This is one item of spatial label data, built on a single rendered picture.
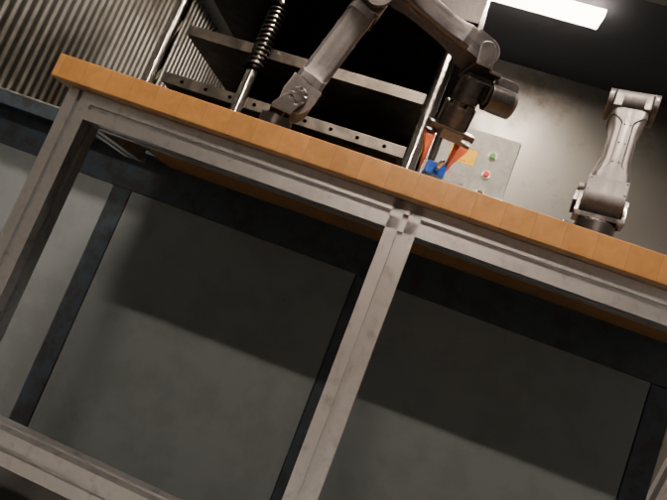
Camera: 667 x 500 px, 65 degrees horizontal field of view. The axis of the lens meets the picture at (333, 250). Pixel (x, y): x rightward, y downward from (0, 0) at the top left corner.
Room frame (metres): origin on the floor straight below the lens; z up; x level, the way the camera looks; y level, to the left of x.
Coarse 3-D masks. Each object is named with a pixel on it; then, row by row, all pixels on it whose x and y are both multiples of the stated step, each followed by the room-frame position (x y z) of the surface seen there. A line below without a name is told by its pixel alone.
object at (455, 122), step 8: (448, 104) 1.05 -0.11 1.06; (456, 104) 1.03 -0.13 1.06; (448, 112) 1.05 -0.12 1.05; (456, 112) 1.04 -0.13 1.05; (464, 112) 1.03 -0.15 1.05; (472, 112) 1.05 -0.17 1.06; (432, 120) 1.05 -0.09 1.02; (440, 120) 1.07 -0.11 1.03; (448, 120) 1.05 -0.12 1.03; (456, 120) 1.04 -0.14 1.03; (464, 120) 1.04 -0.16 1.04; (440, 128) 1.06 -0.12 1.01; (448, 128) 1.05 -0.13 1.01; (456, 128) 1.05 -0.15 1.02; (464, 128) 1.06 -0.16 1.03; (464, 136) 1.05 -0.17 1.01; (472, 136) 1.08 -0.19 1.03
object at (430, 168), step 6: (426, 162) 1.09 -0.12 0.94; (432, 162) 1.07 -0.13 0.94; (444, 162) 1.02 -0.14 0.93; (420, 168) 1.11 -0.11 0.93; (426, 168) 1.07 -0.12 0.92; (432, 168) 1.07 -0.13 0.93; (438, 168) 1.05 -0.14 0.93; (444, 168) 1.07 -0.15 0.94; (426, 174) 1.09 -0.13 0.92; (432, 174) 1.07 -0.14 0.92; (438, 174) 1.07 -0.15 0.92; (444, 174) 1.07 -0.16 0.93
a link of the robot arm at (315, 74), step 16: (352, 0) 0.95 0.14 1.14; (352, 16) 0.95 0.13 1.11; (368, 16) 0.95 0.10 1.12; (336, 32) 0.95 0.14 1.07; (352, 32) 0.95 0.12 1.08; (320, 48) 0.95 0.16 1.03; (336, 48) 0.95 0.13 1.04; (352, 48) 0.97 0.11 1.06; (304, 64) 0.94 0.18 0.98; (320, 64) 0.95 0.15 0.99; (336, 64) 0.96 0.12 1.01; (304, 80) 0.94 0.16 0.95; (320, 80) 0.94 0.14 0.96; (320, 96) 0.95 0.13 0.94; (304, 112) 0.94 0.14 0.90
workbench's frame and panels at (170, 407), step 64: (0, 128) 1.35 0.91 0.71; (0, 192) 1.34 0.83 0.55; (128, 192) 1.28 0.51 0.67; (192, 192) 1.25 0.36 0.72; (64, 256) 1.30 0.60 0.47; (128, 256) 1.27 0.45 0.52; (192, 256) 1.24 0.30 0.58; (256, 256) 1.21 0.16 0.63; (320, 256) 1.19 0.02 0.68; (64, 320) 1.28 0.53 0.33; (128, 320) 1.25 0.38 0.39; (192, 320) 1.23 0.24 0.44; (256, 320) 1.20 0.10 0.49; (320, 320) 1.18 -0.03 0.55; (384, 320) 1.15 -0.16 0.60; (448, 320) 1.13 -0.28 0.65; (512, 320) 1.10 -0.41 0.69; (576, 320) 1.08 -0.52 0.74; (0, 384) 1.30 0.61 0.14; (64, 384) 1.27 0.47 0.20; (128, 384) 1.24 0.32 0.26; (192, 384) 1.22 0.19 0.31; (256, 384) 1.19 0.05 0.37; (320, 384) 1.17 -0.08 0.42; (384, 384) 1.14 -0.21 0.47; (448, 384) 1.12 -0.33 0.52; (512, 384) 1.10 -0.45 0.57; (576, 384) 1.08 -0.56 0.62; (640, 384) 1.06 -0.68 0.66; (128, 448) 1.23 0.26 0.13; (192, 448) 1.21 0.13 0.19; (256, 448) 1.18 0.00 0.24; (384, 448) 1.14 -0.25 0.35; (448, 448) 1.11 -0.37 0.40; (512, 448) 1.09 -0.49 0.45; (576, 448) 1.07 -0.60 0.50; (640, 448) 1.05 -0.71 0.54
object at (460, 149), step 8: (440, 136) 1.06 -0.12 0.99; (448, 136) 1.05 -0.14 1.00; (456, 136) 1.05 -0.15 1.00; (456, 144) 1.11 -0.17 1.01; (464, 144) 1.07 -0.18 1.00; (456, 152) 1.07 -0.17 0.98; (464, 152) 1.07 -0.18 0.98; (448, 160) 1.12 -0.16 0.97; (456, 160) 1.08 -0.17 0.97; (448, 168) 1.10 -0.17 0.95
